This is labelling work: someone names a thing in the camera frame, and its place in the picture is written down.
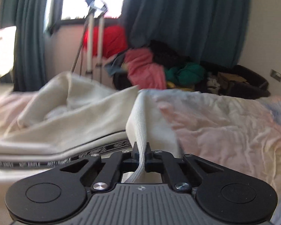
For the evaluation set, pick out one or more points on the teal curtain left panel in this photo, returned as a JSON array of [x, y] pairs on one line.
[[29, 70]]

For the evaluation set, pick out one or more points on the white garment steamer stand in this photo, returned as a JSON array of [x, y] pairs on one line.
[[92, 39]]

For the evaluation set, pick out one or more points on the wall power socket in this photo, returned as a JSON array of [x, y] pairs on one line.
[[276, 75]]

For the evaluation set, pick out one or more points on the pink garment on pile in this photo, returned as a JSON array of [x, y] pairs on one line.
[[143, 71]]

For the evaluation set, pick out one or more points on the black garment on pile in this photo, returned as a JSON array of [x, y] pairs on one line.
[[169, 58]]

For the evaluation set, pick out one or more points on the teal curtain right panel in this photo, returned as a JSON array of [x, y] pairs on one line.
[[204, 30]]

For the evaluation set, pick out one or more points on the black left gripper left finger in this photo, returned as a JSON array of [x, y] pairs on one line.
[[58, 194]]

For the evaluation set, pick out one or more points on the black and white chair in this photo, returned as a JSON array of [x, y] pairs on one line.
[[7, 42]]

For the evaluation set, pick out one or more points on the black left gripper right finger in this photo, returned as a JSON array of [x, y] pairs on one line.
[[221, 193]]

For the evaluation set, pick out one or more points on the pastel floral bed cover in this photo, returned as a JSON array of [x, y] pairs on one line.
[[244, 135]]

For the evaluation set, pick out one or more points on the black open suitcase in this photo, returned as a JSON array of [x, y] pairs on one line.
[[238, 81]]

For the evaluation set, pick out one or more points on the white zip-up jacket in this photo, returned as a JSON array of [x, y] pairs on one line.
[[72, 116]]

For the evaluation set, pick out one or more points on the green garment on pile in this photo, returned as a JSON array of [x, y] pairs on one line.
[[186, 76]]

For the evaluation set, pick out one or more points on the teal curtain panel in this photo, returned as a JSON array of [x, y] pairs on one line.
[[204, 30], [29, 70]]

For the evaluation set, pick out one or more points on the red bag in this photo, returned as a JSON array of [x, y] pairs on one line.
[[114, 41]]

